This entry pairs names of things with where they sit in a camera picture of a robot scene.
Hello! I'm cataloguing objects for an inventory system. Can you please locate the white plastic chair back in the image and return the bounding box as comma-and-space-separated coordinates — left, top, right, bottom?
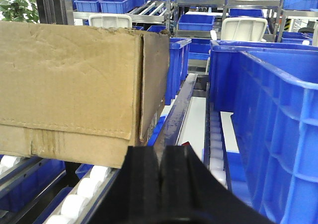
220, 17, 268, 42

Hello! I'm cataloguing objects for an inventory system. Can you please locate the green potted plant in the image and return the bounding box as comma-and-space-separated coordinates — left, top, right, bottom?
0, 0, 39, 23

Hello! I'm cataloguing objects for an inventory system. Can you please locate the large blue bin right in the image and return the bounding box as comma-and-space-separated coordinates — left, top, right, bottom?
209, 41, 318, 224

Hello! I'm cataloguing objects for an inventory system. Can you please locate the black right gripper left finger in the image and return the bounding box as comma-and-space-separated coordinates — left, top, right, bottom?
88, 146, 160, 224

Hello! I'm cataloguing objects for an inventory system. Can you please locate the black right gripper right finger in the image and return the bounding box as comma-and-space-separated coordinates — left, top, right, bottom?
160, 146, 271, 224

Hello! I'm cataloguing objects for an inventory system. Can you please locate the white roller conveyor track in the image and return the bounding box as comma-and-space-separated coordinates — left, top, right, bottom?
44, 165, 119, 224

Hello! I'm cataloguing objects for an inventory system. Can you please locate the plain brown cardboard box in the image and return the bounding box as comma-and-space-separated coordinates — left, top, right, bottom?
0, 21, 170, 168

